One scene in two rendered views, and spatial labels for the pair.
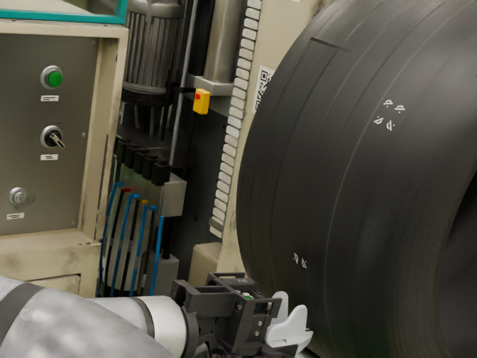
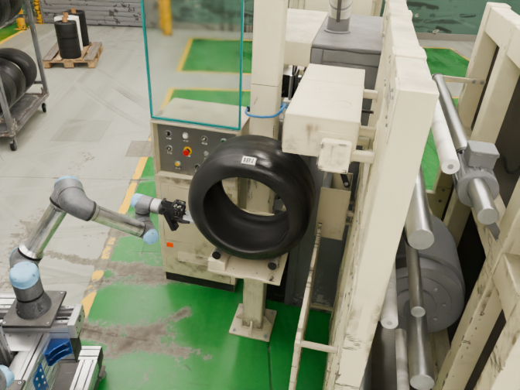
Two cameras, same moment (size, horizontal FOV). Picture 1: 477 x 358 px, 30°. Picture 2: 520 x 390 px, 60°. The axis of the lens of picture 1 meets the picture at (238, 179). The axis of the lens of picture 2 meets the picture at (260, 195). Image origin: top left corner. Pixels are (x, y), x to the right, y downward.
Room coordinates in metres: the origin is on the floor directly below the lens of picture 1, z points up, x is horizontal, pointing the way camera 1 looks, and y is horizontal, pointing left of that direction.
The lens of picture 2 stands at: (0.05, -1.70, 2.33)
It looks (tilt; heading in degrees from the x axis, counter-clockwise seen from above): 32 degrees down; 51
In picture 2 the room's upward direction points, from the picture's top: 3 degrees clockwise
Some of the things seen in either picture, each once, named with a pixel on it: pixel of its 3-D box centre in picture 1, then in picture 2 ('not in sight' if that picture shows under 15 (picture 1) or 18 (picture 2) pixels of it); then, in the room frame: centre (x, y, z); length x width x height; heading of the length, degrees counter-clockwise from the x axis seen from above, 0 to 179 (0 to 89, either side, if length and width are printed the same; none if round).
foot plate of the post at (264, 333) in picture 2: not in sight; (253, 320); (1.37, -0.08, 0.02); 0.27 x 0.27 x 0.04; 40
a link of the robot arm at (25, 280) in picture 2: not in sight; (25, 279); (0.17, 0.09, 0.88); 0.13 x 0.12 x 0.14; 81
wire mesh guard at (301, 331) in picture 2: not in sight; (304, 319); (1.22, -0.66, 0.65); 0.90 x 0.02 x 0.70; 40
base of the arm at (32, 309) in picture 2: not in sight; (32, 299); (0.17, 0.08, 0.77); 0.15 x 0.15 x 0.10
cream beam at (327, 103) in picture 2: not in sight; (326, 106); (1.28, -0.56, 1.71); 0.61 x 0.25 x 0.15; 40
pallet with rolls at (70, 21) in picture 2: not in sight; (71, 35); (2.36, 6.56, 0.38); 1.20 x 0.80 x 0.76; 63
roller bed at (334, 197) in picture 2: not in sight; (333, 204); (1.60, -0.41, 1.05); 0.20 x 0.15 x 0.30; 40
